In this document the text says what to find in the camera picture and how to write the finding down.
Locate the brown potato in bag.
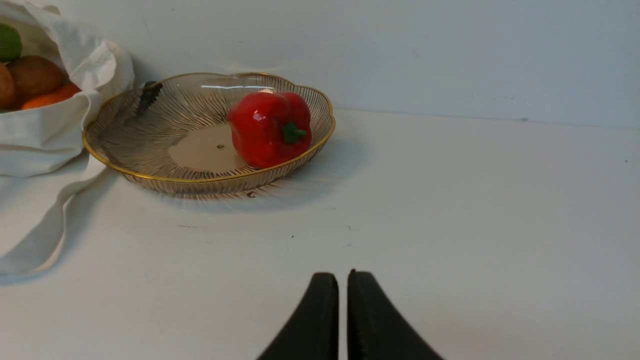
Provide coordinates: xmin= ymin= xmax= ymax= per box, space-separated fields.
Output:
xmin=0 ymin=63 xmax=17 ymax=110

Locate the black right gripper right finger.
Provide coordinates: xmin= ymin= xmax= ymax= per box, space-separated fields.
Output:
xmin=347 ymin=269 xmax=442 ymax=360

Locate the gold rimmed glass plate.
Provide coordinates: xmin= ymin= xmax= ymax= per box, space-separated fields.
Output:
xmin=82 ymin=72 xmax=336 ymax=196

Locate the black clip under bag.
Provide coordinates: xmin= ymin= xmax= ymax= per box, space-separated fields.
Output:
xmin=135 ymin=80 xmax=163 ymax=117

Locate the orange carrot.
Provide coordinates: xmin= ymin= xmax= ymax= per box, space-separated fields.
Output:
xmin=20 ymin=82 xmax=82 ymax=110

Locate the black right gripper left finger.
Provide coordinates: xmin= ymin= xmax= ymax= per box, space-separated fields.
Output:
xmin=259 ymin=272 xmax=339 ymax=360

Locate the red bell pepper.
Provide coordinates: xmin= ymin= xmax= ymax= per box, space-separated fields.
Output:
xmin=227 ymin=91 xmax=313 ymax=169

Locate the white cloth tote bag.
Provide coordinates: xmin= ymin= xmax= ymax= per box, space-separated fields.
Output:
xmin=0 ymin=0 xmax=135 ymax=282

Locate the brown potato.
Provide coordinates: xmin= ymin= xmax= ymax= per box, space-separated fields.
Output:
xmin=0 ymin=63 xmax=17 ymax=110
xmin=6 ymin=55 xmax=67 ymax=101

